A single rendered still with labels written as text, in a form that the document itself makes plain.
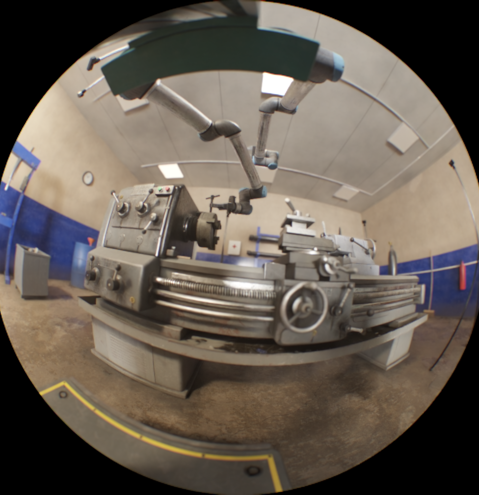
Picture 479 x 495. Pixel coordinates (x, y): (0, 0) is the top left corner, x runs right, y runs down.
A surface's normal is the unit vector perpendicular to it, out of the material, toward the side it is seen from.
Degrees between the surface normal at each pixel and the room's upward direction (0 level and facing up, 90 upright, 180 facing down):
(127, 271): 90
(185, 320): 90
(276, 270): 90
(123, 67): 180
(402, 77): 180
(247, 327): 90
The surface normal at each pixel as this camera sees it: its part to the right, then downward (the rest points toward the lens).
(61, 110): 0.99, 0.11
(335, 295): 0.00, -0.20
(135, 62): -0.11, 0.97
